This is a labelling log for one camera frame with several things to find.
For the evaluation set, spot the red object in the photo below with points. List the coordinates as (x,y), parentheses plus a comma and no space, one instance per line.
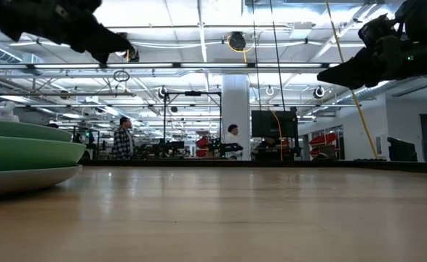
(202,143)

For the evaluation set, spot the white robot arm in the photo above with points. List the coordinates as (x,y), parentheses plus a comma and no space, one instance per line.
(6,111)

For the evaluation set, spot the red stacked objects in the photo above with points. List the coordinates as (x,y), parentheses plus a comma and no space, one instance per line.
(322,140)

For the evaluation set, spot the silver ventilation duct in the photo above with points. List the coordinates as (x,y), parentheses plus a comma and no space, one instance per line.
(387,91)

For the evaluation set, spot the large grey plate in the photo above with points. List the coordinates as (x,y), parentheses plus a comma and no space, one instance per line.
(16,182)

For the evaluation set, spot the black background robot arm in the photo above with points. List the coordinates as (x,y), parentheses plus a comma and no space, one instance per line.
(231,147)
(158,149)

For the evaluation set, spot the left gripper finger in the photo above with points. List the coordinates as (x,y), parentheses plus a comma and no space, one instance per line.
(104,40)
(101,58)

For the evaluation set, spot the white pillar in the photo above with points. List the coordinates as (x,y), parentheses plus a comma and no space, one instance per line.
(235,105)

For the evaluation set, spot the long ceiling light strip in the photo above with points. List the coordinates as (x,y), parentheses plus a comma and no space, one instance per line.
(213,66)

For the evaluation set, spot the pale green plastic plate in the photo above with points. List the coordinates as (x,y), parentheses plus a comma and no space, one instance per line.
(16,129)

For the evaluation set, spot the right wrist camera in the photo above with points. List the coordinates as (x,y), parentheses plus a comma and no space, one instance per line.
(377,29)

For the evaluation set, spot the black round bin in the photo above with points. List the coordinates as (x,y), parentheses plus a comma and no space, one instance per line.
(402,150)

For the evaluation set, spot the person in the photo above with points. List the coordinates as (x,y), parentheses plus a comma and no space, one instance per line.
(232,140)
(123,140)
(269,142)

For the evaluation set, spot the small black ceiling reel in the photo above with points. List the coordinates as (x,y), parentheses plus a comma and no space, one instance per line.
(162,92)
(319,91)

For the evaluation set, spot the black rig frame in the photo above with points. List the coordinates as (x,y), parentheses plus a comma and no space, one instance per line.
(193,93)

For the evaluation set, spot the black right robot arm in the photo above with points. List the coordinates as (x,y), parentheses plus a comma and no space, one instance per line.
(424,18)

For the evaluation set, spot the black monitor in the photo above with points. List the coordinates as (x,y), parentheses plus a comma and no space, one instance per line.
(271,123)

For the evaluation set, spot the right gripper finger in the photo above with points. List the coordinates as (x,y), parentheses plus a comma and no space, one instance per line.
(344,74)

